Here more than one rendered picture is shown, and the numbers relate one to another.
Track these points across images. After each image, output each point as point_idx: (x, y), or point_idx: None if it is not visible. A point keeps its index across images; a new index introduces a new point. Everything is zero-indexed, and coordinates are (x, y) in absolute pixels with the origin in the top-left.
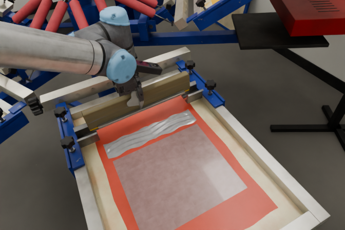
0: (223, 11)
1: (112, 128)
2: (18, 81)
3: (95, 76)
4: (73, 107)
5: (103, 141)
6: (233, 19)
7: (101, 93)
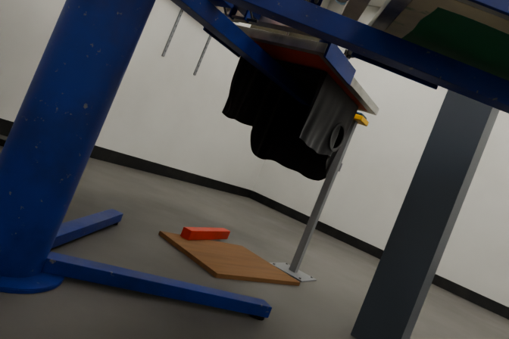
0: None
1: (301, 60)
2: (321, 7)
3: (138, 37)
4: (314, 41)
5: (316, 67)
6: None
7: (115, 91)
